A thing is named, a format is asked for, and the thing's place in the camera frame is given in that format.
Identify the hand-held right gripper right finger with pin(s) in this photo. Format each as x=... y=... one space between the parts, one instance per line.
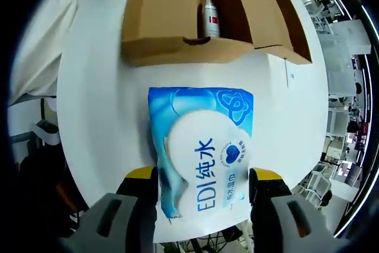
x=275 y=223

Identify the light blue wet wipes pack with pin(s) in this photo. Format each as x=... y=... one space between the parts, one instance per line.
x=201 y=146

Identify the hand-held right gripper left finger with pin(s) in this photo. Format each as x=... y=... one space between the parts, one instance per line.
x=124 y=223

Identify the brown cardboard shoe box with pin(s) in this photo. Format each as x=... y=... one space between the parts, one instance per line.
x=165 y=22

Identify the silver bottle red label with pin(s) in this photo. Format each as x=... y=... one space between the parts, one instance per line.
x=210 y=19

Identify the person in white shirt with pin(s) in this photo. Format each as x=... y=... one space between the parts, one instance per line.
x=44 y=42

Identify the white office chair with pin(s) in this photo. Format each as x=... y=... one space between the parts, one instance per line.
x=318 y=188

